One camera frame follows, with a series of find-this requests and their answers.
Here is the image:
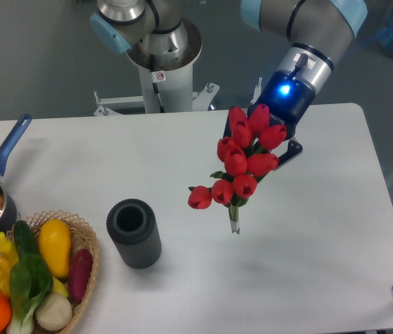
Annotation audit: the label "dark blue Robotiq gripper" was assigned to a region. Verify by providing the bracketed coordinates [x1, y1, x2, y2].
[223, 71, 316, 171]

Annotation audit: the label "red tulip bouquet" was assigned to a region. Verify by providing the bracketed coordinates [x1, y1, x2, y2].
[188, 104, 287, 234]

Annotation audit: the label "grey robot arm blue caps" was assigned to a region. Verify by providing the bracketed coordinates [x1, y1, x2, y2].
[90, 1, 367, 164]

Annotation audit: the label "dark grey ribbed vase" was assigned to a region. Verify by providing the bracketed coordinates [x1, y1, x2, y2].
[106, 198, 162, 269]

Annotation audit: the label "woven wicker basket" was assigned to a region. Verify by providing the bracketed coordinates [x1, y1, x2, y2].
[0, 211, 99, 333]

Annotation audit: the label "purple eggplant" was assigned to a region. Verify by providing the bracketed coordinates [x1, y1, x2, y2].
[67, 248, 93, 303]

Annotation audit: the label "yellow squash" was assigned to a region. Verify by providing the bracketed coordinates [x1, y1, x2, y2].
[38, 219, 72, 280]

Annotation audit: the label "yellow banana tip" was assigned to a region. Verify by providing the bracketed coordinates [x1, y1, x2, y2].
[51, 277, 69, 298]

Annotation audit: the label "green cucumber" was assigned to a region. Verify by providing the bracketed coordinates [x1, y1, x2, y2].
[13, 220, 40, 257]

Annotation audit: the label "green bok choy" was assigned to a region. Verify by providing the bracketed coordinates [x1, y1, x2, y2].
[6, 253, 52, 333]

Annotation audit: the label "small yellow pepper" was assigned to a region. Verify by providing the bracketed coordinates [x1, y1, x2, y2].
[0, 232, 19, 265]

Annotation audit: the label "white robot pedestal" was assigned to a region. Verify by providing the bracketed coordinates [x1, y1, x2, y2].
[94, 18, 220, 116]

